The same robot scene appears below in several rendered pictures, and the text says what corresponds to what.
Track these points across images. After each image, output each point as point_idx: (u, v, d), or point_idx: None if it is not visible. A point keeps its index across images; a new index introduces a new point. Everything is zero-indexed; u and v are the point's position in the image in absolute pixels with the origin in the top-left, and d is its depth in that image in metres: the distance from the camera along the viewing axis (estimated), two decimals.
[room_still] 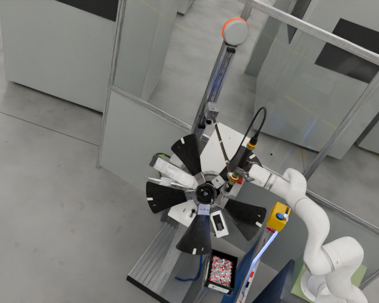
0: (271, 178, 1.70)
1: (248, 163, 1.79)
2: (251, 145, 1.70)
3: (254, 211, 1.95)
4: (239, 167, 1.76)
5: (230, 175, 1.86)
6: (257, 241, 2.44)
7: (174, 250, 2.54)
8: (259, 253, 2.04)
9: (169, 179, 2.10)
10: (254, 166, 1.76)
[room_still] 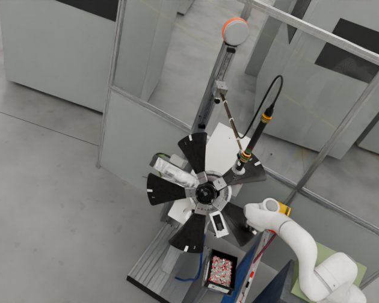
0: None
1: (252, 227, 1.87)
2: (266, 118, 1.59)
3: None
4: (252, 142, 1.65)
5: (241, 152, 1.75)
6: (257, 241, 2.44)
7: (174, 250, 2.54)
8: (259, 253, 2.04)
9: (169, 179, 2.10)
10: (251, 225, 1.83)
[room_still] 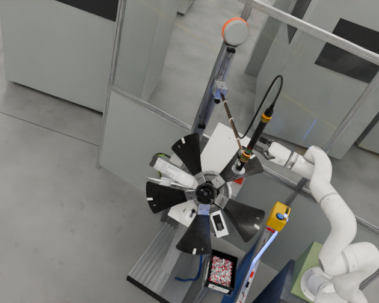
0: (292, 156, 1.59)
1: (267, 141, 1.68)
2: (266, 118, 1.59)
3: (205, 243, 1.98)
4: (252, 142, 1.65)
5: (241, 152, 1.75)
6: (257, 241, 2.44)
7: (174, 250, 2.54)
8: (259, 253, 2.04)
9: (169, 179, 2.10)
10: (274, 144, 1.65)
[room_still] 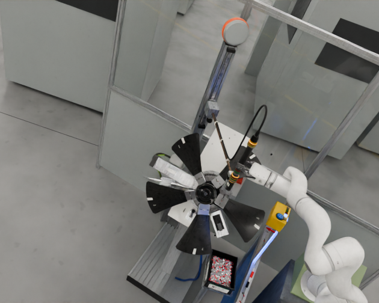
0: (271, 177, 1.70)
1: (246, 163, 1.77)
2: (252, 143, 1.69)
3: (205, 243, 1.98)
4: None
5: (230, 173, 1.85)
6: (257, 241, 2.44)
7: (174, 250, 2.54)
8: (259, 253, 2.04)
9: (169, 179, 2.10)
10: (255, 165, 1.75)
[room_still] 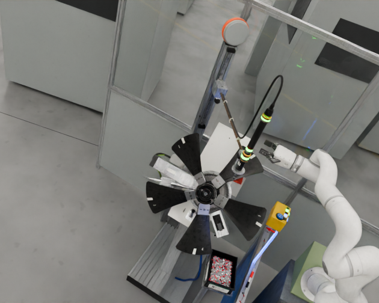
0: (298, 160, 1.58)
1: (272, 145, 1.67)
2: (266, 118, 1.59)
3: (205, 243, 1.98)
4: (252, 142, 1.65)
5: (242, 152, 1.75)
6: (257, 241, 2.44)
7: (174, 250, 2.54)
8: (259, 253, 2.04)
9: (169, 179, 2.10)
10: (279, 147, 1.64)
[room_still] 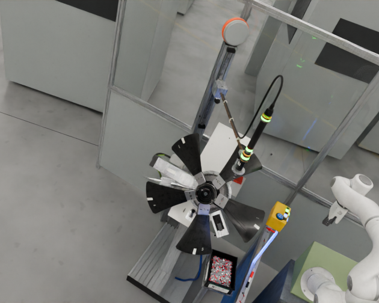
0: (337, 200, 1.60)
1: None
2: (266, 118, 1.59)
3: (160, 205, 2.04)
4: (252, 142, 1.65)
5: (242, 152, 1.75)
6: (257, 241, 2.44)
7: (174, 250, 2.54)
8: (259, 253, 2.04)
9: (169, 179, 2.10)
10: (330, 208, 1.69)
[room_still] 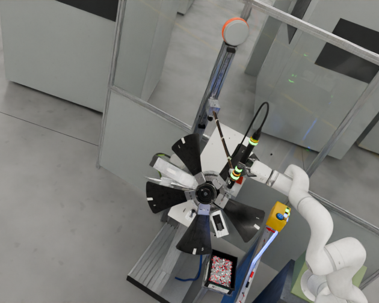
0: (272, 175, 1.69)
1: (248, 160, 1.77)
2: (254, 140, 1.68)
3: (160, 205, 2.04)
4: (242, 163, 1.74)
5: (231, 171, 1.84)
6: (257, 241, 2.44)
7: (174, 250, 2.54)
8: (259, 253, 2.04)
9: (169, 179, 2.10)
10: (256, 163, 1.74)
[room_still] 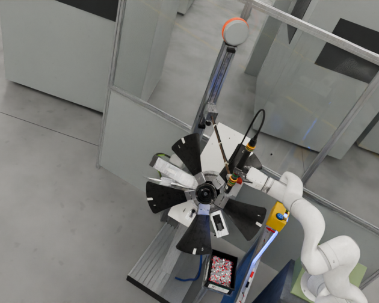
0: (268, 182, 1.72)
1: (243, 168, 1.80)
2: (250, 146, 1.71)
3: (160, 205, 2.04)
4: (238, 169, 1.76)
5: (229, 176, 1.87)
6: (257, 241, 2.44)
7: (174, 250, 2.54)
8: (259, 253, 2.04)
9: (169, 179, 2.10)
10: (252, 169, 1.78)
